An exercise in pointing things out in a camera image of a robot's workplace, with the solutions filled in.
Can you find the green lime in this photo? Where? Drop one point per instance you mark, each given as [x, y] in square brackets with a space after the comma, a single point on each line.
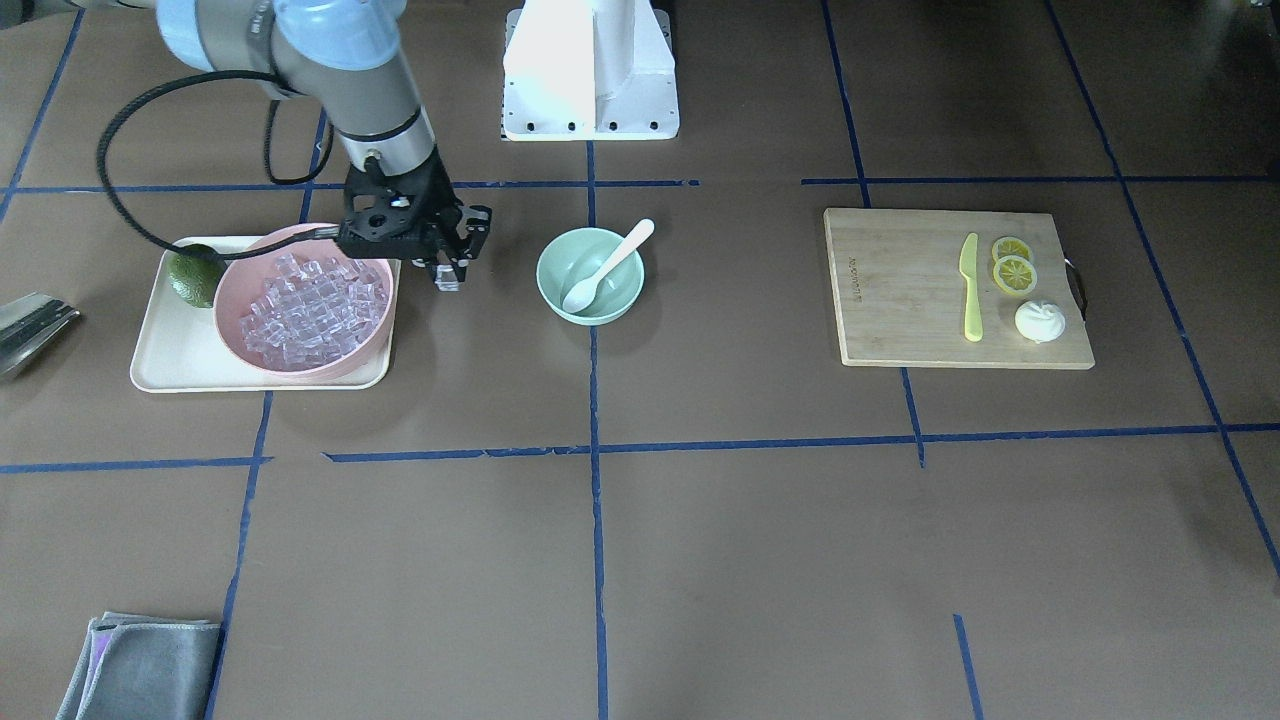
[195, 279]

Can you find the bamboo cutting board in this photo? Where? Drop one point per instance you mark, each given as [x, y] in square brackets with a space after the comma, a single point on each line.
[899, 297]

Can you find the upper lemon slice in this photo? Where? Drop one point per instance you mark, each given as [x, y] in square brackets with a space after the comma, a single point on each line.
[1010, 246]

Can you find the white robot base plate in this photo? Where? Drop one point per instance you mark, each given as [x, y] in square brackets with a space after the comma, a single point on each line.
[590, 71]

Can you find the folded grey cloth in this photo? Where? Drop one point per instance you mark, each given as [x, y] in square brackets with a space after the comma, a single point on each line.
[140, 667]

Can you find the lower lemon slice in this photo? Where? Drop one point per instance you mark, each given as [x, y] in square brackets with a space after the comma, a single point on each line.
[1015, 275]

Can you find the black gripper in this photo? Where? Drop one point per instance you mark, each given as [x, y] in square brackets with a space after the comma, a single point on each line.
[441, 210]

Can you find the metal cutting board handle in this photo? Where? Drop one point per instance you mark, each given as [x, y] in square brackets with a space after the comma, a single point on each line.
[1077, 288]

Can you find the clear ice cube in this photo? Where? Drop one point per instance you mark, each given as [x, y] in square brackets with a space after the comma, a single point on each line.
[448, 283]

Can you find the pink bowl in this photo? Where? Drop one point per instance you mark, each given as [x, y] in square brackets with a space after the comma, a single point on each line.
[306, 315]

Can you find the yellow plastic knife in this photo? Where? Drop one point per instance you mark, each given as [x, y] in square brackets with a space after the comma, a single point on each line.
[967, 264]

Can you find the white plastic spoon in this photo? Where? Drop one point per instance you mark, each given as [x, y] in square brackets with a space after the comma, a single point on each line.
[584, 292]

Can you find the pile of clear ice cubes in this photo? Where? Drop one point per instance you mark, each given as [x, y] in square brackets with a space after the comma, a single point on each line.
[311, 312]

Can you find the white steamed bun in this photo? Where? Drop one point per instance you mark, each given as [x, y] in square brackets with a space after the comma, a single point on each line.
[1040, 321]

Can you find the beige plastic tray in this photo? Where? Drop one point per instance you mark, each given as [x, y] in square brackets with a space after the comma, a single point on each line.
[185, 349]

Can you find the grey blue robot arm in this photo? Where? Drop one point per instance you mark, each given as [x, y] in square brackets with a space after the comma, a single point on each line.
[345, 54]

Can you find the lemon slice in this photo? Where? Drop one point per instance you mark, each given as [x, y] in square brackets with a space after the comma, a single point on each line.
[1010, 246]
[1015, 275]

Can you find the mint green bowl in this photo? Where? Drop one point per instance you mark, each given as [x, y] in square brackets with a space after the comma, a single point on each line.
[576, 254]

